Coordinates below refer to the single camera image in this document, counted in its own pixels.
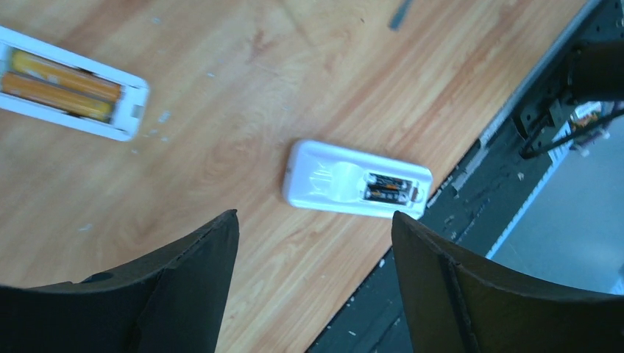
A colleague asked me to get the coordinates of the black battery in short remote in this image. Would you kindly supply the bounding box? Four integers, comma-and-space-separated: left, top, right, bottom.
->
366, 173, 412, 191

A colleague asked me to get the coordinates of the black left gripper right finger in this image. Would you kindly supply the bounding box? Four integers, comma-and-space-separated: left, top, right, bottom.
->
391, 212, 623, 352

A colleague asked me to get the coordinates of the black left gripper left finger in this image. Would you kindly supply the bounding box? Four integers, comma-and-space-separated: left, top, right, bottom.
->
1, 210, 239, 352

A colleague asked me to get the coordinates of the long white remote control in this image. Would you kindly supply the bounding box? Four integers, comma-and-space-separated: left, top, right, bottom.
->
1, 27, 150, 142

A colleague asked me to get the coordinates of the short white remote control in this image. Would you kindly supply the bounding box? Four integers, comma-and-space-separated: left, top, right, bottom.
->
283, 140, 433, 219

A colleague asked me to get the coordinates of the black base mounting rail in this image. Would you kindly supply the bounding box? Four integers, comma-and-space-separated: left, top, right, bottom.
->
310, 1, 623, 352

